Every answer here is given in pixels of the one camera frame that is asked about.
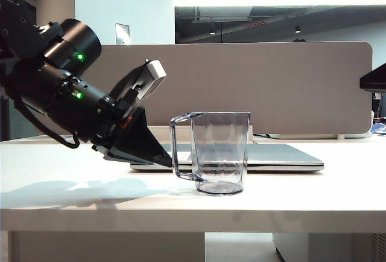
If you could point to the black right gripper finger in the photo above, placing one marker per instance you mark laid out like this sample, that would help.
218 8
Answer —
377 79

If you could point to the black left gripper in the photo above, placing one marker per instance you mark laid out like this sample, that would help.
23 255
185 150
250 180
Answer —
114 117

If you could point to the transparent faceted water cup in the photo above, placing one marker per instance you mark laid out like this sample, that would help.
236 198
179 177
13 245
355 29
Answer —
220 153

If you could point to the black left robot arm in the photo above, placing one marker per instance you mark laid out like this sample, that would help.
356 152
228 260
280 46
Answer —
45 78

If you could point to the white laptop sticker red print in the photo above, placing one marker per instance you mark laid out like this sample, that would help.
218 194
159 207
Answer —
184 156

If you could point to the silver closed laptop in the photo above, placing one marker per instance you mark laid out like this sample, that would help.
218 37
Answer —
286 156

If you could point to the seated person in background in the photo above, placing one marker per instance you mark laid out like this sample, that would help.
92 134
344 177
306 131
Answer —
383 105

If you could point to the blue cloth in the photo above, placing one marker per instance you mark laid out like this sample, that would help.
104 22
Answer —
380 129

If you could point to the beige divider foot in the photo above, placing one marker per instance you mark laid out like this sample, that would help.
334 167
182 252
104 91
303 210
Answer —
340 137

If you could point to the white flat device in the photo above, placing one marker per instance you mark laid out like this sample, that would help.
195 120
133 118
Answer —
316 136

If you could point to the white desk support panel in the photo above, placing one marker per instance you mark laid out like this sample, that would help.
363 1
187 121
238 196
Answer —
105 248

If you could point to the long white ceiling light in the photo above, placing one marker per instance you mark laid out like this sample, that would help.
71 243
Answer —
271 1

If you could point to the brown fabric desk divider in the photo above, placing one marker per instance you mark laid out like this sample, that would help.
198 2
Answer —
241 78

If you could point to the red ceiling sign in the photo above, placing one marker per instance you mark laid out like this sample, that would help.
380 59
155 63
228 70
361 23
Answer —
255 25

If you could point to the white under-desk cabinet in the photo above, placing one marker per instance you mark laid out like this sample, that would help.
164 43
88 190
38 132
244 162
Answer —
331 248

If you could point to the black left camera bracket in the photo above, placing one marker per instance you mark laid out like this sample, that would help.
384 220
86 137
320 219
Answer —
126 87

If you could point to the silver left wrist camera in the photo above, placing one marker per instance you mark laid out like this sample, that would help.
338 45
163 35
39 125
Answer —
152 78

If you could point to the framed wall poster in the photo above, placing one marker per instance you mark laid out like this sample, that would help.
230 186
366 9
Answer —
122 32

